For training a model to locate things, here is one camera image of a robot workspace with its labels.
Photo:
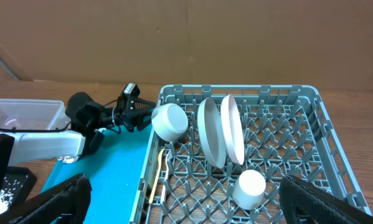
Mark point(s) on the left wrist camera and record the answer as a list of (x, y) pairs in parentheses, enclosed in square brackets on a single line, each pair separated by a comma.
[(131, 89)]

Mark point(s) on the spilled rice pile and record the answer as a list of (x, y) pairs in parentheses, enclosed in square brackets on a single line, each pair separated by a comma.
[(7, 194)]

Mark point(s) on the black plastic tray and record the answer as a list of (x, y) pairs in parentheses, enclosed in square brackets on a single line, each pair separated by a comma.
[(26, 181)]

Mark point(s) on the grey bowl with rice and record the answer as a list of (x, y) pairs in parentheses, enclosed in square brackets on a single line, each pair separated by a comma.
[(169, 121)]

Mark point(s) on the white plastic fork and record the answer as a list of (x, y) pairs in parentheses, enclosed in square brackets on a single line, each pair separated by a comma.
[(163, 193)]

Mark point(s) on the grey dishwasher rack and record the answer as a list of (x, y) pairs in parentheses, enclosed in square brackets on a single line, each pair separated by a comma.
[(286, 131)]

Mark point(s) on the teal plastic tray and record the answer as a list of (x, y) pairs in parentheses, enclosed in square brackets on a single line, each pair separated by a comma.
[(114, 172)]

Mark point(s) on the pink plate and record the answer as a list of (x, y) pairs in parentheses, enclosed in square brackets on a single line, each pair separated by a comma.
[(232, 130)]

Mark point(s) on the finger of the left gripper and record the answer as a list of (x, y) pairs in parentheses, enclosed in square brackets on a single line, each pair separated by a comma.
[(142, 121), (136, 104)]

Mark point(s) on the white cup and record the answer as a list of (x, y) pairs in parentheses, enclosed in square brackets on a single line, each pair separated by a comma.
[(249, 190)]

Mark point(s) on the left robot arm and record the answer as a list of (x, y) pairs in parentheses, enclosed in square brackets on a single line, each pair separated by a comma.
[(81, 136)]

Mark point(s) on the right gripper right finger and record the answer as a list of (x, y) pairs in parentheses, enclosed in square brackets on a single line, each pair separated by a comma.
[(302, 202)]

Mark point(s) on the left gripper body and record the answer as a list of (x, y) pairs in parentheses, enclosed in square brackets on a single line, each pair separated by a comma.
[(122, 114)]

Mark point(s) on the clear plastic bin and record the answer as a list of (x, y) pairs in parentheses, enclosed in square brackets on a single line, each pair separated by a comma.
[(32, 114)]

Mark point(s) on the yellow plastic fork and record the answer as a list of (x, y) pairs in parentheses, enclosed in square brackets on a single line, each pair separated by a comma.
[(157, 174)]

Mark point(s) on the grey plate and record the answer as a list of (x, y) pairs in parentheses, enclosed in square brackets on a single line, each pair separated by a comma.
[(211, 134)]

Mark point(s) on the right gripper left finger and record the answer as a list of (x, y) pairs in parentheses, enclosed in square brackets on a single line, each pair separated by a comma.
[(67, 202)]

